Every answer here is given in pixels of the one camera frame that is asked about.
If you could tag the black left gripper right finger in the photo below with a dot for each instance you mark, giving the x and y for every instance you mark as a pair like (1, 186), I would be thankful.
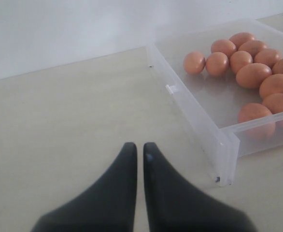
(175, 205)

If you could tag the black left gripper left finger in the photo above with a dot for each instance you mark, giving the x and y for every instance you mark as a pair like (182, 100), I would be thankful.
(106, 206)

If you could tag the brown egg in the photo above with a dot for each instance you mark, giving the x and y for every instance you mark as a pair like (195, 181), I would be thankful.
(240, 59)
(240, 38)
(224, 46)
(194, 62)
(252, 75)
(254, 111)

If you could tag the brown egg front right corner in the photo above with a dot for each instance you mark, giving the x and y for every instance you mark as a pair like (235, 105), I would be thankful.
(274, 103)

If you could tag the clear plastic bin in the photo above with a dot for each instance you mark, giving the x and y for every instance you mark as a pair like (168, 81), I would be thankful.
(211, 106)

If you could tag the brown egg second row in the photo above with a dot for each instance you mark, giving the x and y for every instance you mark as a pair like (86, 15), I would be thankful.
(217, 64)

